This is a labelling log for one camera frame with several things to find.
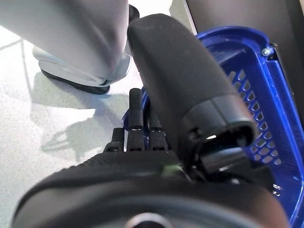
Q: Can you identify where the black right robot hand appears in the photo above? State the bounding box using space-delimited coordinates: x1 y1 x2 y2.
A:
10 13 292 228

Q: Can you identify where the blue plastic shopping basket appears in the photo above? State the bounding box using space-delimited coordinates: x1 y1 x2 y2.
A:
121 25 304 228

